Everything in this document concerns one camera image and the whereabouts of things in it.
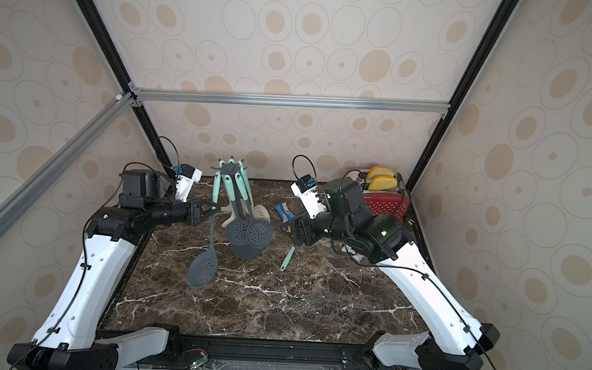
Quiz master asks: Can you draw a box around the grey utensil rack stand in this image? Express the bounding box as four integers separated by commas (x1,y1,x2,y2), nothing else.
215,159,263,261

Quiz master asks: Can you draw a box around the small white card box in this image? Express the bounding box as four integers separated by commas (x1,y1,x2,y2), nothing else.
341,245,365,265

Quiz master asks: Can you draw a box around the aluminium frame bar horizontal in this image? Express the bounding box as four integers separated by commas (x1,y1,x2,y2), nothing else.
134,88,451,114

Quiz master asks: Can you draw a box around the yellow bread slice rear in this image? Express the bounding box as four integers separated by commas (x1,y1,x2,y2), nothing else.
367,166,395,180

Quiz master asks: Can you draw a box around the yellow bread slice front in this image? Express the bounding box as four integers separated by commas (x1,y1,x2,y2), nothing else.
368,174,398,192

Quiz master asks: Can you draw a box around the aluminium frame bar left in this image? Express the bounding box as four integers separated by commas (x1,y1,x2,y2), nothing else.
0,92,133,238

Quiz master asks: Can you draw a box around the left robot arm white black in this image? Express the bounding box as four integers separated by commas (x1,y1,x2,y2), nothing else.
7,164,221,370

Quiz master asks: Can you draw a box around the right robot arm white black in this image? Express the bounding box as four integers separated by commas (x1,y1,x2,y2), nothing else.
281,175,500,370

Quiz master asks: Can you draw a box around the blue snack packet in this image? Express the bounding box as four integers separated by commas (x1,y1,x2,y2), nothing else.
274,202,294,223

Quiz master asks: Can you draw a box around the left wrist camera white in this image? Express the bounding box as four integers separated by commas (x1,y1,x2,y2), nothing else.
173,163,203,203

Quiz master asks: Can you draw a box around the cream skimmer mint handle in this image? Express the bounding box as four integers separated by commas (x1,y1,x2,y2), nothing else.
221,202,236,229
241,166,271,222

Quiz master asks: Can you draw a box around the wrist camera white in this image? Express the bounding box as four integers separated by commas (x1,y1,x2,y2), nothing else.
173,163,203,203
291,175,328,219

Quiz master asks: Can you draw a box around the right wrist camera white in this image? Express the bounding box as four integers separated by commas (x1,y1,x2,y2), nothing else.
291,175,328,219

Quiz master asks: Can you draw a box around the grey skimmer mint handle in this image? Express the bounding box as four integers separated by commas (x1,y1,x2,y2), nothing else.
234,173,273,250

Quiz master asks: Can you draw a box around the red silver toaster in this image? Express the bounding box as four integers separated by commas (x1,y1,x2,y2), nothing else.
361,173,411,223

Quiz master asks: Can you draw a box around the yellow bread slice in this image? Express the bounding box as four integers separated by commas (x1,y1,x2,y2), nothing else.
368,174,398,192
367,166,395,180

